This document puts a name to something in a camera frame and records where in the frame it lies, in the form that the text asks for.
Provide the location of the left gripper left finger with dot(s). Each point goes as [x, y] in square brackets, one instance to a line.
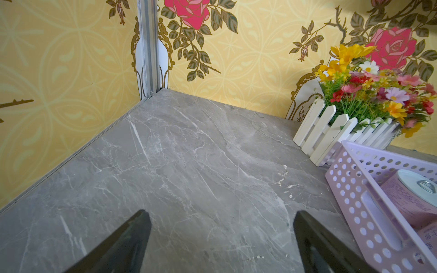
[122, 252]

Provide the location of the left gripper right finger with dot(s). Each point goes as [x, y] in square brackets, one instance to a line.
[321, 251]

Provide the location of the purple plastic basket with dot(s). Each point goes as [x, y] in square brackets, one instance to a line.
[387, 242]

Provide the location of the flower pot white fence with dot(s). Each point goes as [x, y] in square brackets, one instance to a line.
[363, 103]

